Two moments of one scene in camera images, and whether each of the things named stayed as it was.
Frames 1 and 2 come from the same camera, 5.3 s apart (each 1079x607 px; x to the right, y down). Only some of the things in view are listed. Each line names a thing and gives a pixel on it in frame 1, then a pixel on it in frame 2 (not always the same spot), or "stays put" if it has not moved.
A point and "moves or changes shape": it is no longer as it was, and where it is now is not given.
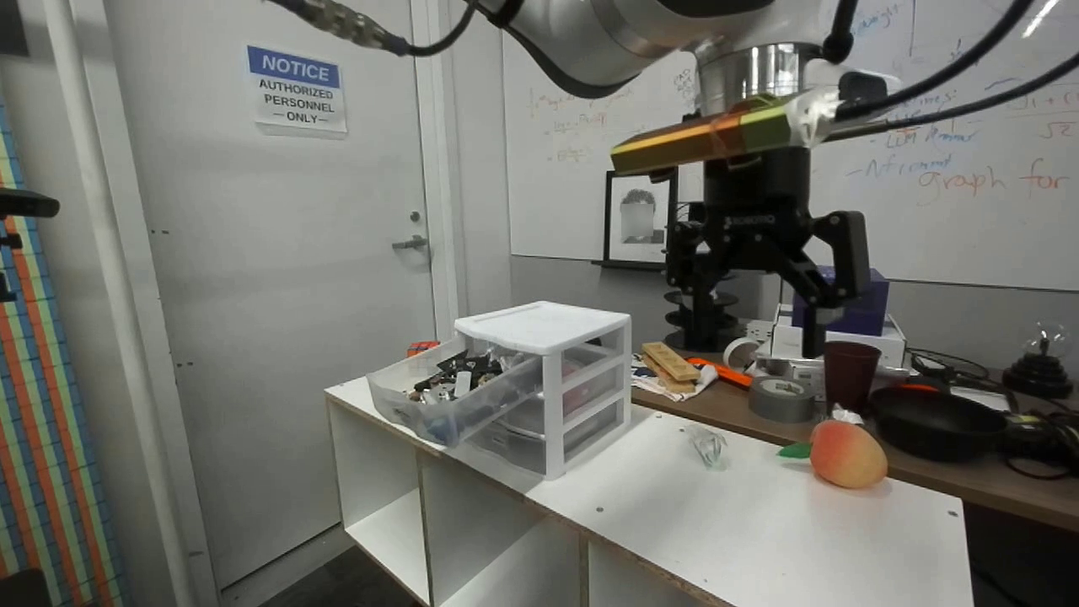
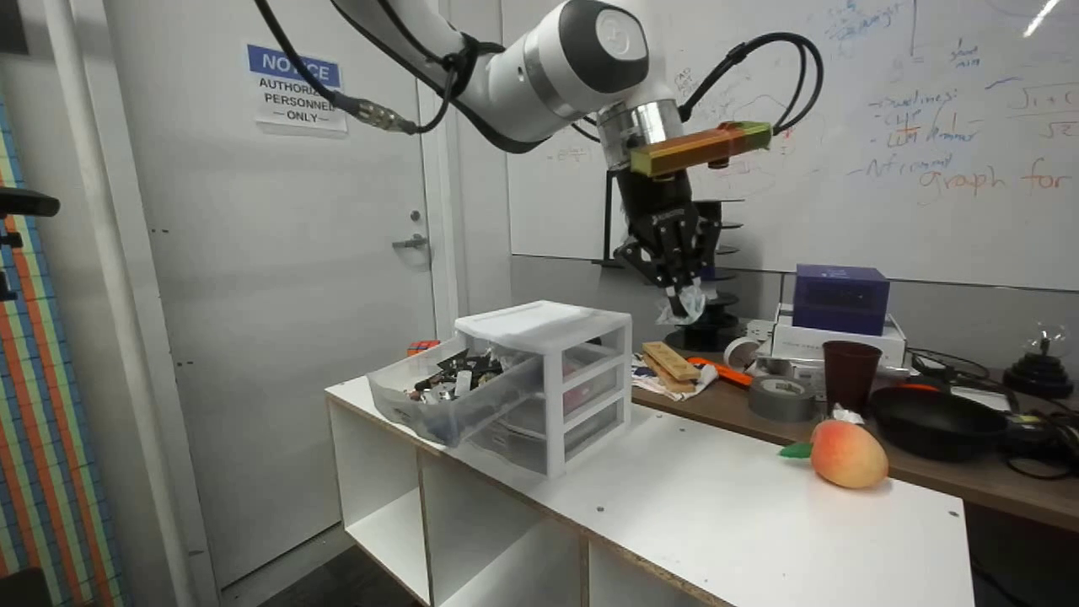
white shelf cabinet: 671,515 stays put
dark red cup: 849,375 stays put
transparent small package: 709,448 moves or changes shape
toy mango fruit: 849,452 stays put
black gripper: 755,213 → 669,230
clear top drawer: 454,394 stays put
